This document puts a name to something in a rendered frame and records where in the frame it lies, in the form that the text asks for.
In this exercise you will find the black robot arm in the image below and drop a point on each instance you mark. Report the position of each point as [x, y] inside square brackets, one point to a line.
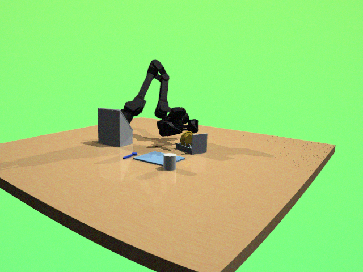
[136, 106]

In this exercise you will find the yellow round plate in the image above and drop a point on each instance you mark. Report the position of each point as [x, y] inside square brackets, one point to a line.
[186, 137]

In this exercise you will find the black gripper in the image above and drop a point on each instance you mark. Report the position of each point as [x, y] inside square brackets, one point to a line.
[167, 128]

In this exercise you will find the grey cylinder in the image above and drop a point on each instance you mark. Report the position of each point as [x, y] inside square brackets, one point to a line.
[169, 162]

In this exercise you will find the grey dish rack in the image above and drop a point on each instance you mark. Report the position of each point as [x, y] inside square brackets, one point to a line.
[197, 146]

